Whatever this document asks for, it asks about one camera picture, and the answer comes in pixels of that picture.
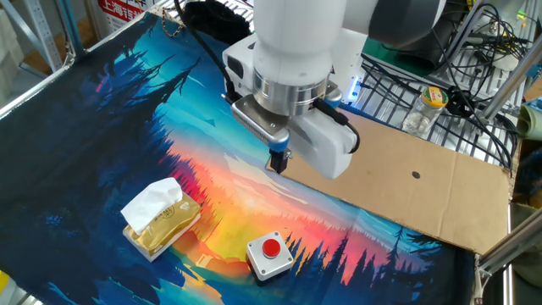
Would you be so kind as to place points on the grey metal shelf rack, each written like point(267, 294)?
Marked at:
point(42, 38)

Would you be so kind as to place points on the forest sunset printed cloth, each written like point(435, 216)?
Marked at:
point(84, 148)

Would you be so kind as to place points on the brown cardboard sheet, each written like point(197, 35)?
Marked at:
point(402, 190)

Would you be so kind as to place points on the aluminium frame profile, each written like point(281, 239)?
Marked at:
point(508, 84)
point(508, 245)

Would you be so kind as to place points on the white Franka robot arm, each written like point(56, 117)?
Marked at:
point(296, 38)

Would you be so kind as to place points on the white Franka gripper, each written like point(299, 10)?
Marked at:
point(326, 144)

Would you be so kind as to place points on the grey box red push button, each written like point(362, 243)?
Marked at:
point(260, 262)

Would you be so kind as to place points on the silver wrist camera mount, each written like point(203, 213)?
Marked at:
point(258, 120)

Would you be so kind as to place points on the gold tissue pack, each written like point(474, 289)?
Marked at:
point(169, 224)

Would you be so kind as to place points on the white box red print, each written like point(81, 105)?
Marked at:
point(118, 10)

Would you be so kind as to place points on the green table mat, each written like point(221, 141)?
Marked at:
point(377, 53)

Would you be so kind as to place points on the glass jar yellow lid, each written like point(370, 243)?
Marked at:
point(421, 116)

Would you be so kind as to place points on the green rolled mat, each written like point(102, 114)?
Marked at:
point(529, 123)

